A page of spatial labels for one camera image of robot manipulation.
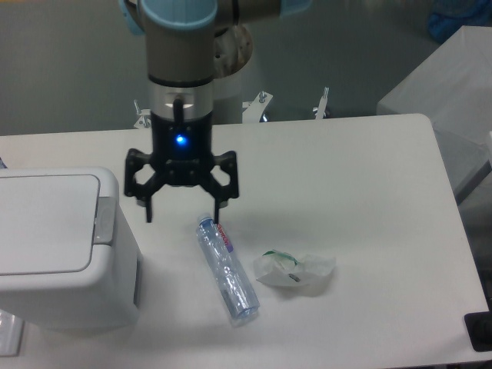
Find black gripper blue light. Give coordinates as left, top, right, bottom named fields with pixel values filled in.
left=124, top=113, right=239, bottom=224

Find clear crushed plastic water bottle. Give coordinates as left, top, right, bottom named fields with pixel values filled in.
left=196, top=214, right=260, bottom=326

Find white push-button trash can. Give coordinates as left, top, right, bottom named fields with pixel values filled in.
left=1, top=167, right=143, bottom=330

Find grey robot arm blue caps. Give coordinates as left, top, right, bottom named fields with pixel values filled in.
left=120, top=1, right=311, bottom=221

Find crumpled white plastic wrapper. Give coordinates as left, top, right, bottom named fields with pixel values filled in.
left=253, top=249, right=337, bottom=289

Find clear plastic box lower left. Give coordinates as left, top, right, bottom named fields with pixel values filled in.
left=0, top=311, right=25, bottom=357

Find white covered side table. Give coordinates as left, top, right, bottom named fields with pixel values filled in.
left=377, top=26, right=491, bottom=203

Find blue plastic bag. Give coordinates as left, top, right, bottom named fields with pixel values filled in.
left=427, top=13, right=491, bottom=44

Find black device at table edge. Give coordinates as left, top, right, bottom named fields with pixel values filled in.
left=464, top=311, right=491, bottom=352

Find white left clamp bracket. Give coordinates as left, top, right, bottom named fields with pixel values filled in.
left=134, top=100, right=151, bottom=129

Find white clamp bracket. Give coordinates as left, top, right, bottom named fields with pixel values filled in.
left=242, top=91, right=274, bottom=123
left=312, top=87, right=331, bottom=120
left=134, top=100, right=151, bottom=129

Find white middle clamp bracket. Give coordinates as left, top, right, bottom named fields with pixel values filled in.
left=242, top=91, right=274, bottom=123

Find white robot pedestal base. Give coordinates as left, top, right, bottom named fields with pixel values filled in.
left=212, top=25, right=253, bottom=125

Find white right clamp bracket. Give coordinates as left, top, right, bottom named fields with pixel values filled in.
left=312, top=87, right=331, bottom=120

